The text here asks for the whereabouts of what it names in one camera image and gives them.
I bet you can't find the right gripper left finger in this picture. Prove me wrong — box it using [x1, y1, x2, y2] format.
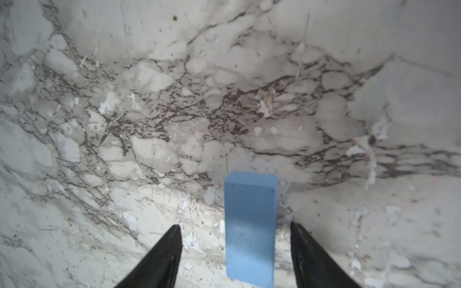
[116, 224, 182, 288]

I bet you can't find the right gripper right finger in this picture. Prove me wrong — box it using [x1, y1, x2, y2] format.
[290, 222, 360, 288]

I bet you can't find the blue block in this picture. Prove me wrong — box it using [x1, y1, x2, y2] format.
[224, 172, 279, 288]

